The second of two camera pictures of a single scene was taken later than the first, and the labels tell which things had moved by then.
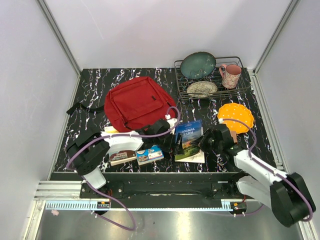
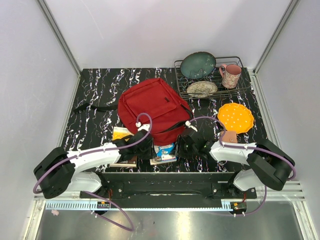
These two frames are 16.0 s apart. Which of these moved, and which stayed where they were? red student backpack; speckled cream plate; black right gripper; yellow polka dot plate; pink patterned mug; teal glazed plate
Moved: red student backpack; black right gripper
Stayed: pink patterned mug; speckled cream plate; teal glazed plate; yellow polka dot plate
